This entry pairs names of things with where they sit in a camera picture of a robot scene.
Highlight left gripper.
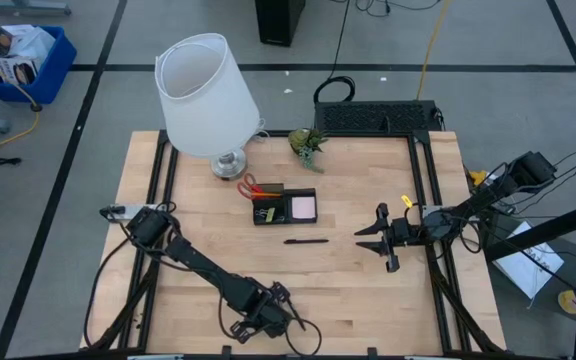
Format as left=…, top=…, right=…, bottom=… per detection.
left=230, top=281, right=295, bottom=345

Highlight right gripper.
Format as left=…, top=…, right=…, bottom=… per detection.
left=353, top=201, right=425, bottom=275

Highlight pink sticky note pad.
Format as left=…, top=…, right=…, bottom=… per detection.
left=291, top=196, right=317, bottom=222

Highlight red-handled scissors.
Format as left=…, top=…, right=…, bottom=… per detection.
left=236, top=172, right=269, bottom=200

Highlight black mesh desk organizer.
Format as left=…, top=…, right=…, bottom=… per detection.
left=251, top=182, right=318, bottom=227

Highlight small green succulent plant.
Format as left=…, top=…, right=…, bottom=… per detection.
left=287, top=127, right=330, bottom=175

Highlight black perforated computer case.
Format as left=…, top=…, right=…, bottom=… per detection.
left=313, top=99, right=442, bottom=134

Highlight white paper sheet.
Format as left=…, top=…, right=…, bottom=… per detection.
left=492, top=220, right=566, bottom=300

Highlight dark metal stand beam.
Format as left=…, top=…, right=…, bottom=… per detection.
left=482, top=194, right=576, bottom=264

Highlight yellow and blue roll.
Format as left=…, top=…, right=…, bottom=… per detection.
left=557, top=288, right=576, bottom=316

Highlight white shade silver table lamp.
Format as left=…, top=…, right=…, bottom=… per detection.
left=154, top=32, right=262, bottom=181

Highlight black tower box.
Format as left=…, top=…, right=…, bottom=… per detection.
left=254, top=0, right=307, bottom=48

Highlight blue plastic bin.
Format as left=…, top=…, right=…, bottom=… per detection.
left=0, top=24, right=78, bottom=105

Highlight white bags and boxes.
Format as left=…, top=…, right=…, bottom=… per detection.
left=0, top=23, right=57, bottom=86

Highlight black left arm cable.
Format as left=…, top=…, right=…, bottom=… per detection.
left=283, top=315, right=323, bottom=358

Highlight black aluminium table frame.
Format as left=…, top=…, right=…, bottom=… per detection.
left=80, top=128, right=509, bottom=360

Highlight coiled black cable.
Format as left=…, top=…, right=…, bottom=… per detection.
left=312, top=74, right=357, bottom=105

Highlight yellow hanging cord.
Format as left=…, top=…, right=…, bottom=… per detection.
left=416, top=0, right=451, bottom=100

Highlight black hanging cable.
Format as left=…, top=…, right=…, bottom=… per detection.
left=329, top=0, right=352, bottom=81

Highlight yellow floor cord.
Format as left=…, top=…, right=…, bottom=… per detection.
left=0, top=42, right=44, bottom=159

